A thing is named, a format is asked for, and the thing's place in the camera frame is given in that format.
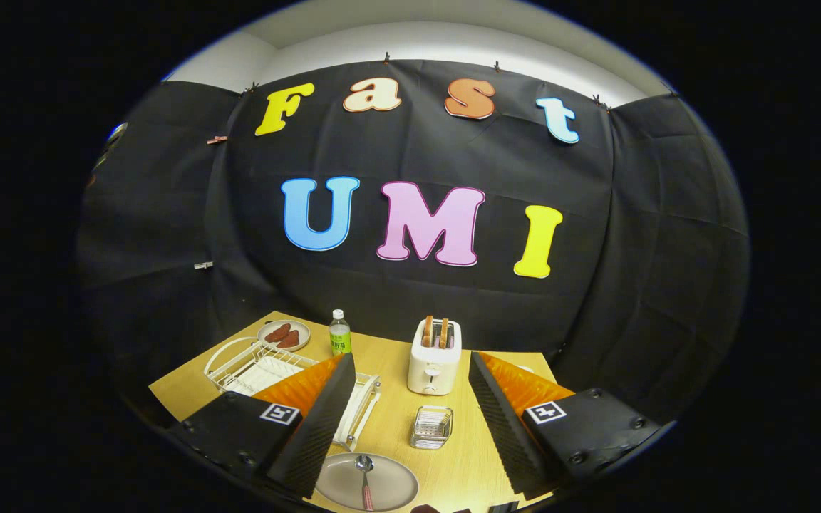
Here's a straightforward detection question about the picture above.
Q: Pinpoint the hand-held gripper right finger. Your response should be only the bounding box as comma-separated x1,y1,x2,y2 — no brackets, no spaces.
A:
468,351,665,499

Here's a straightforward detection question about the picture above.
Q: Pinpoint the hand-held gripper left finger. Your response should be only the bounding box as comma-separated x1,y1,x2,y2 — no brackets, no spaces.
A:
168,353,356,501

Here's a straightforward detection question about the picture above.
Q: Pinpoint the metal spoon with pink handle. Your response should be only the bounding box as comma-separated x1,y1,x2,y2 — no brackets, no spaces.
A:
355,455,376,511

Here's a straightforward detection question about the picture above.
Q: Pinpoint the metal wire basket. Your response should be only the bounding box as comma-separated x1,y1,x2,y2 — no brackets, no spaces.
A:
410,405,454,450

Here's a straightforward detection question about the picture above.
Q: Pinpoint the white wire dish rack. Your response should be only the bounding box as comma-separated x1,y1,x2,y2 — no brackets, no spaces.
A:
203,337,383,452

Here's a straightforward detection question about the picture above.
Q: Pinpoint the large grey plate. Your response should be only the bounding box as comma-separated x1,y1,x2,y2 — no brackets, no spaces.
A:
315,453,420,512

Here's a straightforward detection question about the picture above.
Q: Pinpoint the small grey plate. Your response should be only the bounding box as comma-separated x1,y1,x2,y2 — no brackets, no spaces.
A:
257,319,311,353

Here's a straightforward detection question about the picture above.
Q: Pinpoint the white toaster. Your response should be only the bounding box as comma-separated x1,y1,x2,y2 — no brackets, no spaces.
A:
408,318,463,396

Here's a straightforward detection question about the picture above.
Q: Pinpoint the green label drink bottle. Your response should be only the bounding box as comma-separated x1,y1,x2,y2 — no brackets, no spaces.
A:
329,309,352,356

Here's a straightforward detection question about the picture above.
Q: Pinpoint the black backdrop cloth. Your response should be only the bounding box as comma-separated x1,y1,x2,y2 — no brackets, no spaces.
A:
76,58,751,428

